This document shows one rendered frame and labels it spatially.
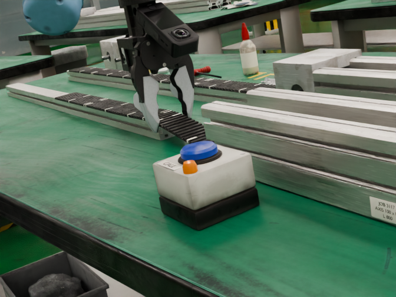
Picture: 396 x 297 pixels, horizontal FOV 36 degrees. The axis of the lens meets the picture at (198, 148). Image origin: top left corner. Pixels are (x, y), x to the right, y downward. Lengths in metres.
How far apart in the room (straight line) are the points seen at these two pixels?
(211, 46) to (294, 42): 0.64
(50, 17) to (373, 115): 0.44
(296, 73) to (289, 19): 2.88
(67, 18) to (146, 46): 0.15
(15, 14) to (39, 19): 11.56
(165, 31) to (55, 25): 0.16
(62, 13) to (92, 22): 3.58
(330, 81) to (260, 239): 0.35
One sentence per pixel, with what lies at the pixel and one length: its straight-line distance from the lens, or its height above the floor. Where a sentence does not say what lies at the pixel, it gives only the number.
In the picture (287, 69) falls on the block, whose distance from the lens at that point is 0.94.
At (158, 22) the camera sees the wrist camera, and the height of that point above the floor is 0.97.
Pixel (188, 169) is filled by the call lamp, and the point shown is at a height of 0.84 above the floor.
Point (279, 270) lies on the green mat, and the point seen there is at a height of 0.78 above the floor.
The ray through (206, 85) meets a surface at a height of 0.81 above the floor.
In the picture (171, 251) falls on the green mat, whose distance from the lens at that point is 0.60.
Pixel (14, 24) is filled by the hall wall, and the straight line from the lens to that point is 12.39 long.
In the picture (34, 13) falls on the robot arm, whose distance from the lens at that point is 0.85.
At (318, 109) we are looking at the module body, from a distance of 0.72.
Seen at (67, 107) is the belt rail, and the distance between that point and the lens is 1.41.
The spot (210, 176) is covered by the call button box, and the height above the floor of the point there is 0.83.
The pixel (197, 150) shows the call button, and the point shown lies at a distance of 0.64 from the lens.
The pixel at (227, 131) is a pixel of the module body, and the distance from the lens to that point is 0.75.
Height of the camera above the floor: 1.03
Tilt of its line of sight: 16 degrees down
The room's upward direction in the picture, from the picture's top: 11 degrees counter-clockwise
